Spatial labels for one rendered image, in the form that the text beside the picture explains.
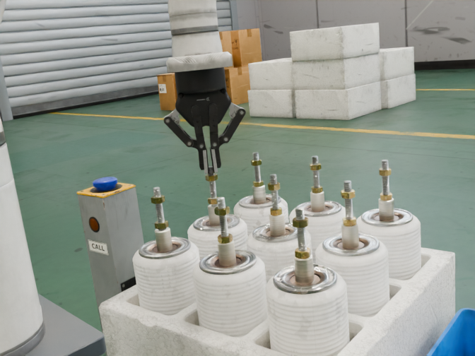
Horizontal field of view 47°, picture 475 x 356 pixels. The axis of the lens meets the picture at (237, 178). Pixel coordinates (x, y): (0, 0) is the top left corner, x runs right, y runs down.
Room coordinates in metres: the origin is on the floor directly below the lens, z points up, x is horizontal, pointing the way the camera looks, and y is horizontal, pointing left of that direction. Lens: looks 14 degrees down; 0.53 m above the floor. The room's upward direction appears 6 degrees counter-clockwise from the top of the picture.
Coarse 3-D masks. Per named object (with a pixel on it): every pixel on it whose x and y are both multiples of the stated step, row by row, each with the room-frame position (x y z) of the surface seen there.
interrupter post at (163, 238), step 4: (168, 228) 0.75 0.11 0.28; (156, 232) 0.74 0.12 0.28; (160, 232) 0.74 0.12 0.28; (164, 232) 0.74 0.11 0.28; (168, 232) 0.74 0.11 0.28; (156, 236) 0.74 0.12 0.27; (160, 236) 0.74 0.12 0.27; (164, 236) 0.74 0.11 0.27; (168, 236) 0.74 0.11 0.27; (156, 240) 0.74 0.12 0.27; (160, 240) 0.74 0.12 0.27; (164, 240) 0.74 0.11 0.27; (168, 240) 0.74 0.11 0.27; (160, 244) 0.74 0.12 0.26; (164, 244) 0.74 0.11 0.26; (168, 244) 0.74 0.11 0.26; (160, 248) 0.74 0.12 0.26; (164, 248) 0.74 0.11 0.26; (168, 248) 0.74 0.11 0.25
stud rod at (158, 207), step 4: (156, 188) 0.75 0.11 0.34; (156, 192) 0.74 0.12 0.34; (156, 196) 0.74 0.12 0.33; (156, 204) 0.74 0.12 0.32; (160, 204) 0.75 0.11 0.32; (156, 208) 0.75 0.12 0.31; (160, 208) 0.74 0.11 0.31; (156, 212) 0.75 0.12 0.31; (160, 212) 0.75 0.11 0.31; (160, 216) 0.74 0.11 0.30; (160, 220) 0.74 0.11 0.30; (164, 220) 0.75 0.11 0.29
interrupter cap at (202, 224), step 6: (204, 216) 0.87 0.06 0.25; (228, 216) 0.86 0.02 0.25; (234, 216) 0.85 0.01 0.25; (198, 222) 0.84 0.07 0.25; (204, 222) 0.84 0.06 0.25; (228, 222) 0.83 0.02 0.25; (234, 222) 0.82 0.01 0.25; (198, 228) 0.81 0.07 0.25; (204, 228) 0.81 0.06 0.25; (210, 228) 0.81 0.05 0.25; (216, 228) 0.80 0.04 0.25; (228, 228) 0.81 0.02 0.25
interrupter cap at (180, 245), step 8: (152, 240) 0.78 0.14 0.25; (176, 240) 0.77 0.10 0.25; (184, 240) 0.77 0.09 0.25; (144, 248) 0.75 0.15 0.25; (152, 248) 0.75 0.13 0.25; (176, 248) 0.75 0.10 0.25; (184, 248) 0.73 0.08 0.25; (144, 256) 0.72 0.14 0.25; (152, 256) 0.71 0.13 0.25; (160, 256) 0.71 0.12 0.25; (168, 256) 0.71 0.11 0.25
